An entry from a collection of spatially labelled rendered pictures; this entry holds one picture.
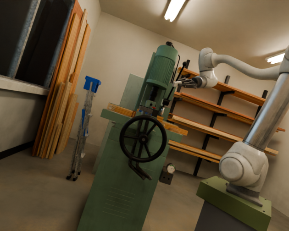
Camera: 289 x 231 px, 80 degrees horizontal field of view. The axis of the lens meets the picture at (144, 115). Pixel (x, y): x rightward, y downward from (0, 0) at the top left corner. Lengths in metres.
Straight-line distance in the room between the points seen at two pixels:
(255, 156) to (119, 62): 3.30
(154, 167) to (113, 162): 0.29
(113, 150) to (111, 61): 2.82
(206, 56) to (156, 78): 0.39
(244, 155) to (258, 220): 0.33
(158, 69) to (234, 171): 0.85
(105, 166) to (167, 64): 0.87
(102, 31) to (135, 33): 0.67
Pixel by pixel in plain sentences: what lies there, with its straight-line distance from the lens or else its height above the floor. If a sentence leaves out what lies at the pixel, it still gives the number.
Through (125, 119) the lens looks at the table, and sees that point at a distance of 1.21.
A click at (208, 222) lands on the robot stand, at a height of 0.50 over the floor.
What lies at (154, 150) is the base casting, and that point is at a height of 0.74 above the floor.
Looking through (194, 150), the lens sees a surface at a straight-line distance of 3.61.
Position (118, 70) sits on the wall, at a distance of 3.80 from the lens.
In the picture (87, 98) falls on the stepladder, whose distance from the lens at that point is 2.01.
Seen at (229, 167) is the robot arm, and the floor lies 0.84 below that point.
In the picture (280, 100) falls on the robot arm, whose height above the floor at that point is 1.21.
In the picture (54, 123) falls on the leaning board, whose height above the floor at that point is 0.47.
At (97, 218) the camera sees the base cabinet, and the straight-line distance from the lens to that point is 1.45.
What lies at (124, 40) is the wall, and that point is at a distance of 3.98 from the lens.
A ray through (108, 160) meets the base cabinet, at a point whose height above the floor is 0.57.
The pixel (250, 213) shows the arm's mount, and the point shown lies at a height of 0.66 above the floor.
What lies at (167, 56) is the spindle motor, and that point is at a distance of 1.38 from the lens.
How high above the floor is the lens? 0.95
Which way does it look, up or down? level
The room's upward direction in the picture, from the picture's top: 19 degrees clockwise
